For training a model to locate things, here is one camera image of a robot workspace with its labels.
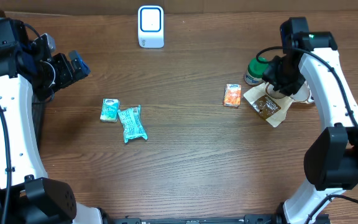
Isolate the green lidded jar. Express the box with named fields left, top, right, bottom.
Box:
left=244, top=57, right=268, bottom=86

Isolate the clear bagged bread pack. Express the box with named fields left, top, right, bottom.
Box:
left=244, top=82, right=314, bottom=128

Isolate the green Kleenex tissue pack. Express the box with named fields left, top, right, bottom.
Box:
left=100, top=98, right=120, bottom=123

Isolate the orange tissue packet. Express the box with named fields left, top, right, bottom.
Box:
left=223, top=84, right=241, bottom=108

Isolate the light green wipes packet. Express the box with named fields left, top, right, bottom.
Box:
left=117, top=105, right=148, bottom=144

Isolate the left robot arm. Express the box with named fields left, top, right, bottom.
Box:
left=0, top=18, right=109, bottom=224

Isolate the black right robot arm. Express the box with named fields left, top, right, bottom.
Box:
left=262, top=17, right=358, bottom=223

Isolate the white barcode scanner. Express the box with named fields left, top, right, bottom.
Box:
left=137, top=5, right=165, bottom=49

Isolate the brown cardboard backdrop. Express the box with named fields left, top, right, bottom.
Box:
left=0, top=0, right=358, bottom=15

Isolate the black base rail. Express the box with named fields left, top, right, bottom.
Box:
left=111, top=214, right=287, bottom=224

